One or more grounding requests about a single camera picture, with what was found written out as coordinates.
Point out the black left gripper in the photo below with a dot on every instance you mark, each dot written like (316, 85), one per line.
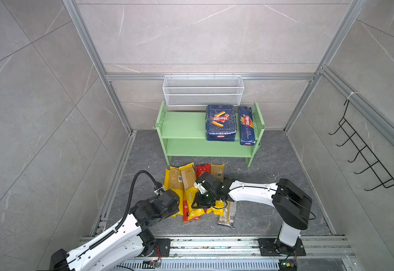
(176, 209)

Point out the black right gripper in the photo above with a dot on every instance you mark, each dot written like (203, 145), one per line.
(199, 203)

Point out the yellow Pastatime spaghetti package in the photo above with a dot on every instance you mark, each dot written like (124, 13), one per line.
(189, 178)

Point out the clear brown spaghetti package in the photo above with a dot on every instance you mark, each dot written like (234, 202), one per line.
(227, 219)

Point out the blue Barilla pasta bag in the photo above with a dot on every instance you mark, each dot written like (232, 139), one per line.
(221, 123)

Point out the blue Barilla spaghetti box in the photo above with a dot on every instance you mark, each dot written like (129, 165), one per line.
(246, 125)

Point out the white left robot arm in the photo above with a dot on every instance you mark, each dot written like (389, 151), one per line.
(122, 241)

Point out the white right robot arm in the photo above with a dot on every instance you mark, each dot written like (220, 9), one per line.
(292, 204)

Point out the red spaghetti package front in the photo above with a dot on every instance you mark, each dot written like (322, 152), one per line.
(186, 213)

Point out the red spaghetti package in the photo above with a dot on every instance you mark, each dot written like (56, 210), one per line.
(186, 213)
(201, 169)

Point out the yellow spaghetti package right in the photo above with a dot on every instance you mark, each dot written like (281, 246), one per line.
(217, 171)

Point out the green two-tier shelf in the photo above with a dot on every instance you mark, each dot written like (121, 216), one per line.
(183, 134)

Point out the white wire mesh basket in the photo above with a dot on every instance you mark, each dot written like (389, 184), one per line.
(203, 90)

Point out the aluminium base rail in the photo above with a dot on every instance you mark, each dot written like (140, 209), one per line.
(237, 247)

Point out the black wire hook rack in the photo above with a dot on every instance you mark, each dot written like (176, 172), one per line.
(363, 150)

